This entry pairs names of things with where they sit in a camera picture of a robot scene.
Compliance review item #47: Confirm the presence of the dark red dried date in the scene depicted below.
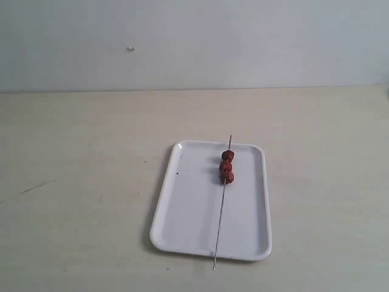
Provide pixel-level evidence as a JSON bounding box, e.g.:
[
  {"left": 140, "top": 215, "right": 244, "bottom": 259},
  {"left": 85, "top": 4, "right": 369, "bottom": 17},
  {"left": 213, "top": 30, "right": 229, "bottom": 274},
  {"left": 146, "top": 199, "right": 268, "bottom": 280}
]
[
  {"left": 219, "top": 160, "right": 233, "bottom": 173},
  {"left": 220, "top": 172, "right": 235, "bottom": 184},
  {"left": 221, "top": 150, "right": 235, "bottom": 162}
]

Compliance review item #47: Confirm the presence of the thin metal skewer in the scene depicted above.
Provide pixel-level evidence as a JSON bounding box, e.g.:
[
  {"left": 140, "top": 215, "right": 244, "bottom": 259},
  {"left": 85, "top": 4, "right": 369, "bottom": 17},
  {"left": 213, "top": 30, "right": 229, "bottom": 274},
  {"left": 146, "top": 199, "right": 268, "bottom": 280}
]
[{"left": 212, "top": 134, "right": 233, "bottom": 271}]

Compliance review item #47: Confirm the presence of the white rectangular plastic tray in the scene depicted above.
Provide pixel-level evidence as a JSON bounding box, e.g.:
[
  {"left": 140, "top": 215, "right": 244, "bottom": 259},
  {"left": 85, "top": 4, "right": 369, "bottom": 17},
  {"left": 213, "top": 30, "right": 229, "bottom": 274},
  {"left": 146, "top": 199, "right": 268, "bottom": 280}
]
[{"left": 150, "top": 140, "right": 272, "bottom": 262}]

